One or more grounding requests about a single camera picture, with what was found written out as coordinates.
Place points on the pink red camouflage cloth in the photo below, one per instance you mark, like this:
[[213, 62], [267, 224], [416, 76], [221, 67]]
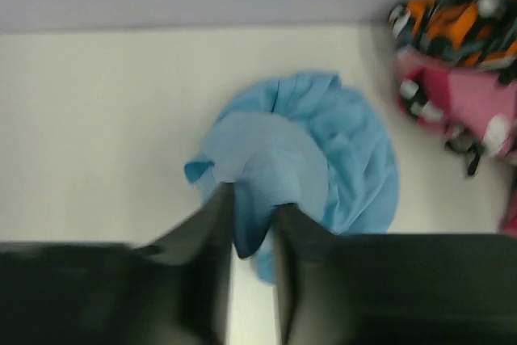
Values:
[[474, 111]]

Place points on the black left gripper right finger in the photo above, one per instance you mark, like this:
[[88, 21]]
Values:
[[391, 288]]

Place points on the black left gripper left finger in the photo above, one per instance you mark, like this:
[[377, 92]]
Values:
[[174, 290]]

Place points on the light blue cloth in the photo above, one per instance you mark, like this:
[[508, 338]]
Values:
[[305, 139]]

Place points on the orange black camouflage cloth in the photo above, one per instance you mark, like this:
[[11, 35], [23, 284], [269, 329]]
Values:
[[478, 34]]

